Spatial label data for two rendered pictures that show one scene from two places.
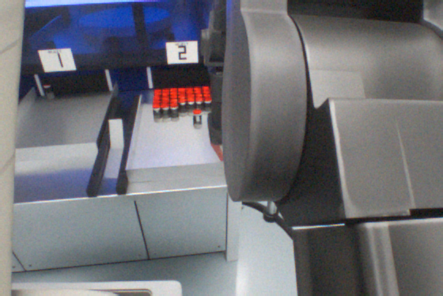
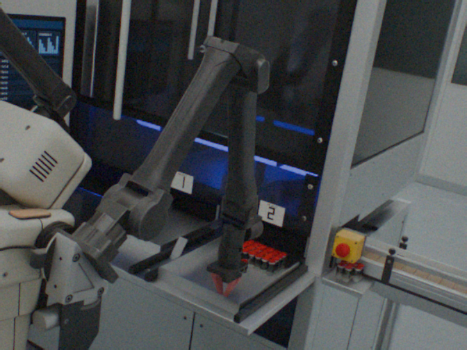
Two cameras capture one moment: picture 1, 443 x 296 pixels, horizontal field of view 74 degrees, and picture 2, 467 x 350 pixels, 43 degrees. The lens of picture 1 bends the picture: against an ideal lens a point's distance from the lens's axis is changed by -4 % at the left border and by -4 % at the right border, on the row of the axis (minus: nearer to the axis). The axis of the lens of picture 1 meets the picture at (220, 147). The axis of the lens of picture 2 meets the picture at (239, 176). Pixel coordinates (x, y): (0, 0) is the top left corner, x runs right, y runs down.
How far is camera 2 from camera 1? 1.08 m
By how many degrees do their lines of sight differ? 37
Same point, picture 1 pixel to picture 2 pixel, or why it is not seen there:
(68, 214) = (132, 321)
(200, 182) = (197, 301)
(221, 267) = not seen: outside the picture
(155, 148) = (196, 271)
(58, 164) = (130, 248)
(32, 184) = not seen: hidden behind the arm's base
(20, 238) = not seen: hidden behind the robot
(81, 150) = (149, 247)
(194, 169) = (198, 289)
